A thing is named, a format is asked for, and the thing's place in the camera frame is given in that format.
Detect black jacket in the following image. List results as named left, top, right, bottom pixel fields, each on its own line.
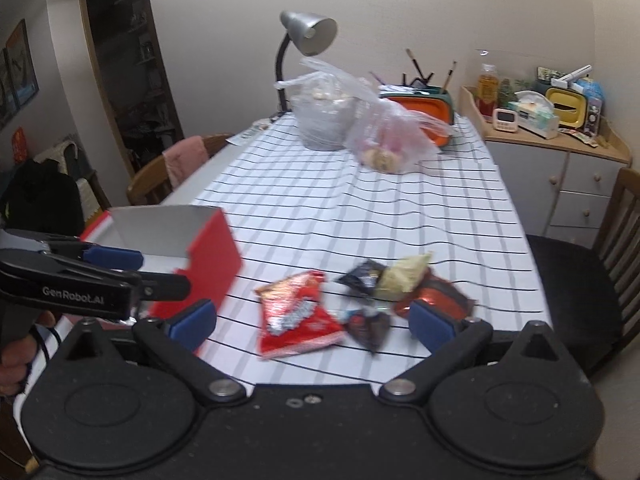
left=0, top=160, right=86, bottom=236

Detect orange collapsible basin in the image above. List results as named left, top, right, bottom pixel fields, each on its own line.
left=378, top=87, right=455, bottom=148

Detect soft tissue pack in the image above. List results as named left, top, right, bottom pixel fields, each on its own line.
left=512, top=90, right=560, bottom=140

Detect person's left hand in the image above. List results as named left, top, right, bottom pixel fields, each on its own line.
left=0, top=310, right=57, bottom=396

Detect framed wall poster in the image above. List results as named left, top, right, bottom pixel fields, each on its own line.
left=0, top=47, right=16, bottom=131
left=5, top=19, right=40, bottom=107

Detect clear plastic bag with bowl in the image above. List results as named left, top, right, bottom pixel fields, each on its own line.
left=275, top=57, right=381, bottom=152

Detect brown foil snack packet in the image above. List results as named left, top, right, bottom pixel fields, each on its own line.
left=395, top=272, right=476, bottom=333

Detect white kitchen timer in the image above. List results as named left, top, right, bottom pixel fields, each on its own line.
left=492, top=107, right=518, bottom=133

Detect yellow cushioned armchair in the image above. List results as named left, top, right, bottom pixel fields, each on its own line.
left=35, top=140, right=108, bottom=221

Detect white checked tablecloth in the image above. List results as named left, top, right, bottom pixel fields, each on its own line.
left=190, top=110, right=555, bottom=393

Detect pink towel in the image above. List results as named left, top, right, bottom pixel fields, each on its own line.
left=164, top=136, right=208, bottom=188

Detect wooden dining chair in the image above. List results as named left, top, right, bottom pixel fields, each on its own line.
left=525, top=167, right=640, bottom=376
left=126, top=133, right=233, bottom=206

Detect red snack packet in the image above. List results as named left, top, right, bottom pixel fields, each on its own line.
left=255, top=270, right=346, bottom=359

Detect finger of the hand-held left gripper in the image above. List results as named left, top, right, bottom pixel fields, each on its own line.
left=2, top=228, right=145, bottom=271
left=130, top=272, right=192, bottom=319

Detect orange drink bottle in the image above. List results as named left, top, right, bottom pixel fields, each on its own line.
left=476, top=62, right=501, bottom=118

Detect small dark brown packet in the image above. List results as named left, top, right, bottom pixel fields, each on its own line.
left=342, top=309, right=393, bottom=355

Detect dark storage shelf alcove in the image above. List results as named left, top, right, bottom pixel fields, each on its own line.
left=77, top=0, right=186, bottom=176

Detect white paper packet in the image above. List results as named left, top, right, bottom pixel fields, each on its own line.
left=235, top=120, right=273, bottom=143

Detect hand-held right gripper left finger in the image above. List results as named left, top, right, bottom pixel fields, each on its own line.
left=50, top=299, right=248, bottom=405

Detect white wooden sideboard cabinet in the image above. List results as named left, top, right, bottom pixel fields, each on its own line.
left=460, top=85, right=633, bottom=248

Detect silver desk lamp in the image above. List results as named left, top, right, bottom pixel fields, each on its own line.
left=274, top=10, right=338, bottom=113

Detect pale green snack packet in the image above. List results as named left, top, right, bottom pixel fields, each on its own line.
left=375, top=253, right=432, bottom=302

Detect black snack packet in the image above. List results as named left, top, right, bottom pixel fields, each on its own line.
left=334, top=259, right=387, bottom=297

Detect yellow tissue box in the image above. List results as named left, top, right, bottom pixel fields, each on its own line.
left=545, top=87, right=588, bottom=131

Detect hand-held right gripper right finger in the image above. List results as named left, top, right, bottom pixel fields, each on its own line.
left=379, top=301, right=586, bottom=403

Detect red cardboard box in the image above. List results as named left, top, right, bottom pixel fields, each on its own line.
left=80, top=205, right=243, bottom=356

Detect white thermometer gun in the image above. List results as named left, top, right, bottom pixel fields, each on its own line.
left=550, top=65, right=593, bottom=88

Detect pink plastic bag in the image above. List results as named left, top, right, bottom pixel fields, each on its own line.
left=347, top=95, right=458, bottom=175

